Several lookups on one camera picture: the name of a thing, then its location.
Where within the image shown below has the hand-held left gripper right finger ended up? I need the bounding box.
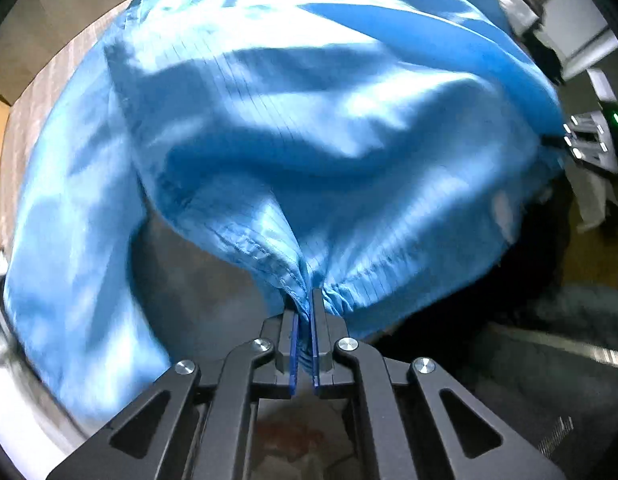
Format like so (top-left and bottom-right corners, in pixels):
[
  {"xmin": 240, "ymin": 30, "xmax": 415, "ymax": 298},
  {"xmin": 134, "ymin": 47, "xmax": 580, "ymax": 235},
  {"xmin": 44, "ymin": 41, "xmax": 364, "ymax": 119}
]
[{"xmin": 310, "ymin": 287, "xmax": 572, "ymax": 480}]

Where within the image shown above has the blue garment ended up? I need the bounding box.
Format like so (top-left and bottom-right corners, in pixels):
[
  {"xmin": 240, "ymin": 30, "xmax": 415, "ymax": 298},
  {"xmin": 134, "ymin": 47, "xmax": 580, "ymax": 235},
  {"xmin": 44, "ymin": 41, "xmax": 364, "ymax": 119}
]
[{"xmin": 3, "ymin": 0, "xmax": 564, "ymax": 436}]

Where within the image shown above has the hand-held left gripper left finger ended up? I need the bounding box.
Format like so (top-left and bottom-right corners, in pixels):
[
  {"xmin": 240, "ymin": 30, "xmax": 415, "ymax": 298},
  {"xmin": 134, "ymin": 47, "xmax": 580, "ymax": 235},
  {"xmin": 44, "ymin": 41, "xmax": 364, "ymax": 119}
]
[{"xmin": 46, "ymin": 309, "xmax": 300, "ymax": 480}]

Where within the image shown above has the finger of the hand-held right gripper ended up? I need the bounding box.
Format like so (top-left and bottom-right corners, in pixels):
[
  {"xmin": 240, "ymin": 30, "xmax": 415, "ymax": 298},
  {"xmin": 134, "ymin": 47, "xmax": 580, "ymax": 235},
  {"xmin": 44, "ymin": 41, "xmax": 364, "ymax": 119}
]
[{"xmin": 541, "ymin": 109, "xmax": 616, "ymax": 162}]

